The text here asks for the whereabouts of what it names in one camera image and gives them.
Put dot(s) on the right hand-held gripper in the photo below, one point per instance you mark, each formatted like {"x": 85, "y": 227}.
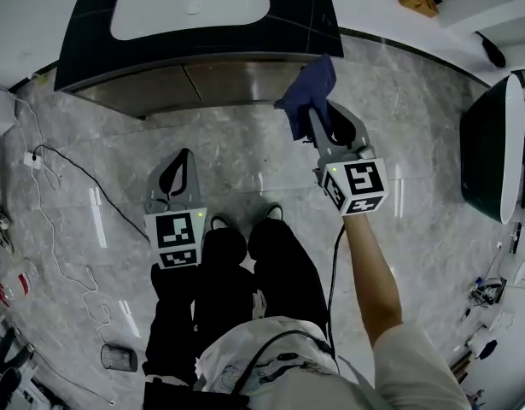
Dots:
{"x": 360, "y": 182}

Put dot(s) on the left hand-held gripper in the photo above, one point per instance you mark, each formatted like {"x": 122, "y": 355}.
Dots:
{"x": 174, "y": 233}

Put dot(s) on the blue cloth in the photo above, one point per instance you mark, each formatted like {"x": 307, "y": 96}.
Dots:
{"x": 309, "y": 88}

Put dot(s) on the person's right forearm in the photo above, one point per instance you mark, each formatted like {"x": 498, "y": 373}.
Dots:
{"x": 373, "y": 280}

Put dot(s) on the person's left forearm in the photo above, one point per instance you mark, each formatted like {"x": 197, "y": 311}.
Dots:
{"x": 172, "y": 314}

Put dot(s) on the dark wooden vanity cabinet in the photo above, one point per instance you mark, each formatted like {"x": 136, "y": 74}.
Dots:
{"x": 87, "y": 45}

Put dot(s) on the person's left shoe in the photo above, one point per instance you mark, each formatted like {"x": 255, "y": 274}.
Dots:
{"x": 219, "y": 222}

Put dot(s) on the person's shoe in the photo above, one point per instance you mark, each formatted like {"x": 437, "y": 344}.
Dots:
{"x": 274, "y": 211}
{"x": 219, "y": 222}

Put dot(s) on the person's right shoe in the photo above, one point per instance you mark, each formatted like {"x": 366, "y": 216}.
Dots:
{"x": 274, "y": 211}

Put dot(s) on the white raised ledge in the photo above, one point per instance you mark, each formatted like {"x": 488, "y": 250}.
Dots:
{"x": 373, "y": 11}

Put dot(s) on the black trousers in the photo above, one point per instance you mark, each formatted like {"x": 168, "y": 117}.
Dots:
{"x": 283, "y": 271}

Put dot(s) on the white power strip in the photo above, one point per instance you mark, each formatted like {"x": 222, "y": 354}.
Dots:
{"x": 33, "y": 160}

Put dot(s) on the black oblong object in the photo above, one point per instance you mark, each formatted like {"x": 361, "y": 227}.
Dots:
{"x": 492, "y": 51}

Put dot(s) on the plastic bottle with red label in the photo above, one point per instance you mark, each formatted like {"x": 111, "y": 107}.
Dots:
{"x": 23, "y": 282}

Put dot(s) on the black mesh bin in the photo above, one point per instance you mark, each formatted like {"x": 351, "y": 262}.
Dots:
{"x": 119, "y": 358}

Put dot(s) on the white sink basin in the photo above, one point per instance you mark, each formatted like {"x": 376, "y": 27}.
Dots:
{"x": 189, "y": 2}

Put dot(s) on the black waist pouch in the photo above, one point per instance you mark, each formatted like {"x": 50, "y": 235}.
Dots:
{"x": 189, "y": 395}

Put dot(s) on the white printed t-shirt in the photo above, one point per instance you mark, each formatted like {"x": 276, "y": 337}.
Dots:
{"x": 330, "y": 382}

